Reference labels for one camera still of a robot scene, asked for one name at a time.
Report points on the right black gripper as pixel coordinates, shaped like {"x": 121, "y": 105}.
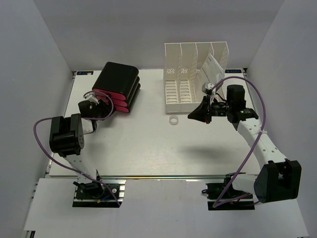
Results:
{"x": 202, "y": 113}

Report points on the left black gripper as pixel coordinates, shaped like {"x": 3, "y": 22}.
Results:
{"x": 106, "y": 108}

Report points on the clear tape roll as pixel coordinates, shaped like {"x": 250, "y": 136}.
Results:
{"x": 173, "y": 120}

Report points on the black pink drawer organizer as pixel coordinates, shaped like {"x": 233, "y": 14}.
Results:
{"x": 121, "y": 82}

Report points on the white instruction booklet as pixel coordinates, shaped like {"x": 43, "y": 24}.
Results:
{"x": 211, "y": 71}

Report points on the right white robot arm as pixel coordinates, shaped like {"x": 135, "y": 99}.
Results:
{"x": 279, "y": 178}

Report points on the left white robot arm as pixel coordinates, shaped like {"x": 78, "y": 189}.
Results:
{"x": 67, "y": 136}

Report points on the white file rack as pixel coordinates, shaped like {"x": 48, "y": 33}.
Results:
{"x": 183, "y": 61}

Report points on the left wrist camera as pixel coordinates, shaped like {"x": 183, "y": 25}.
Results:
{"x": 92, "y": 98}

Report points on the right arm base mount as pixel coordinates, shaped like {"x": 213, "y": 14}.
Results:
{"x": 214, "y": 189}

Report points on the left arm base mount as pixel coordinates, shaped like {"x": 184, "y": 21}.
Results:
{"x": 96, "y": 195}

